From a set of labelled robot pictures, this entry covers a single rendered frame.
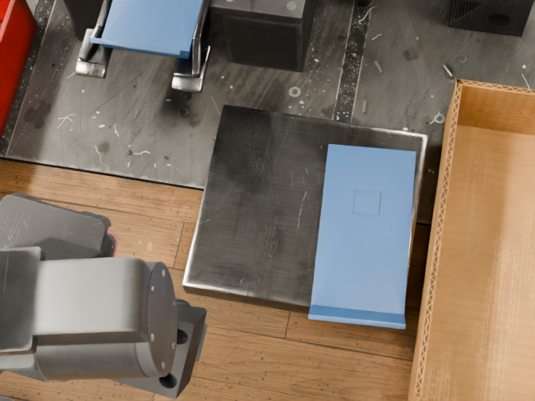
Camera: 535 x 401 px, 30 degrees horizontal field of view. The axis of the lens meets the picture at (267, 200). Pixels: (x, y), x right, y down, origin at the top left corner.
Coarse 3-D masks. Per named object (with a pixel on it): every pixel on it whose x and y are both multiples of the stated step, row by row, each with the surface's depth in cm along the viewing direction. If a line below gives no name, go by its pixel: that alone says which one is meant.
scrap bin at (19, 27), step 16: (0, 0) 85; (16, 0) 83; (0, 16) 87; (16, 16) 83; (32, 16) 87; (0, 32) 82; (16, 32) 84; (32, 32) 87; (0, 48) 81; (16, 48) 84; (0, 64) 82; (16, 64) 85; (0, 80) 82; (16, 80) 86; (0, 96) 83; (0, 112) 83; (0, 128) 84
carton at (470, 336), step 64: (448, 128) 77; (512, 128) 81; (448, 192) 80; (512, 192) 80; (448, 256) 78; (512, 256) 78; (448, 320) 76; (512, 320) 76; (448, 384) 74; (512, 384) 74
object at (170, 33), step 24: (120, 0) 79; (144, 0) 79; (168, 0) 78; (192, 0) 78; (120, 24) 78; (144, 24) 78; (168, 24) 78; (192, 24) 78; (120, 48) 77; (144, 48) 74; (168, 48) 77
